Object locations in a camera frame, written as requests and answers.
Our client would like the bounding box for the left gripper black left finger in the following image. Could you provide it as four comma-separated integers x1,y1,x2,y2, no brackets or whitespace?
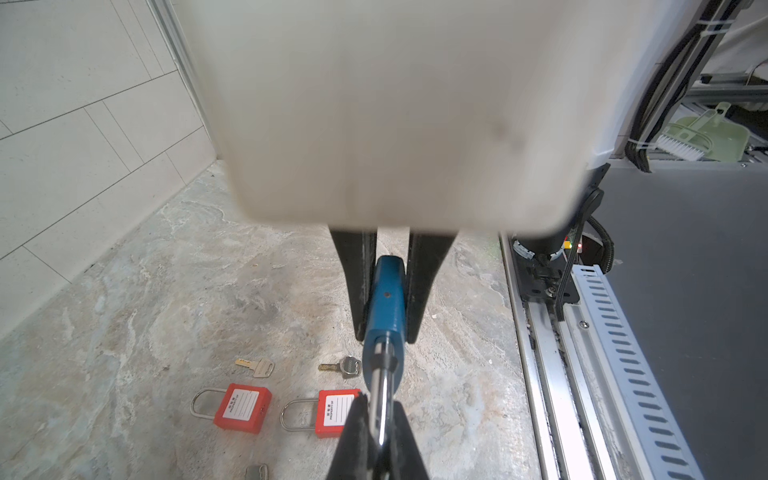
326,394,373,480

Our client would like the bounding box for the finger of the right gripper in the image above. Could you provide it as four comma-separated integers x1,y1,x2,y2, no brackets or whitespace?
329,227,377,341
405,231,458,344

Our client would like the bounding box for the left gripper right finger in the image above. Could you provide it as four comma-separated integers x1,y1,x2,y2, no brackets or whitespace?
387,401,429,480

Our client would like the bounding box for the red padlock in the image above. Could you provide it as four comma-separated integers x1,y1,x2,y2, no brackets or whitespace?
279,389,362,439
189,383,272,435

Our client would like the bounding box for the silver key with ring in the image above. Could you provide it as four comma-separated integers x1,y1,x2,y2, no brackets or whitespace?
318,356,362,379

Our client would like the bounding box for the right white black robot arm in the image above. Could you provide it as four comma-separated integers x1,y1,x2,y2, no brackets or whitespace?
329,164,614,344

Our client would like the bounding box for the green dustpan with brush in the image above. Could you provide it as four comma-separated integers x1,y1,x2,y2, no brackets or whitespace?
655,102,750,163

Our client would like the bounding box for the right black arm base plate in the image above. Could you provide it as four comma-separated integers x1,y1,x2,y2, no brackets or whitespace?
509,236,580,322

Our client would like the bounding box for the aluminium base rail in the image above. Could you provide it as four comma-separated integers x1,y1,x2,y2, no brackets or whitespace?
499,233,618,479

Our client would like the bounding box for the white slotted cable duct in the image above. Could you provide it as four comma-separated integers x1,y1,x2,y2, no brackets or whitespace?
573,265,703,479

